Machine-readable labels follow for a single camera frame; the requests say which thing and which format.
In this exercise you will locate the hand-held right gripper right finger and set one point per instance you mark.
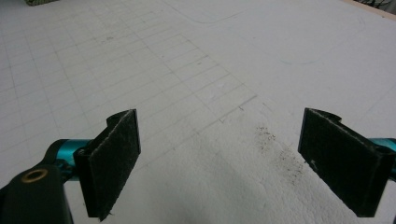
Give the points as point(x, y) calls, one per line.
point(339, 165)

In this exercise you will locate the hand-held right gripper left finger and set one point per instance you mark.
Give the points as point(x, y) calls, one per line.
point(112, 161)

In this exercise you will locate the green woven basket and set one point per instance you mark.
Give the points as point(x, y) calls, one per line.
point(40, 2)

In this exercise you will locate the white gridded foam mat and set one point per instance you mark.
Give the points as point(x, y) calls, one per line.
point(202, 77)

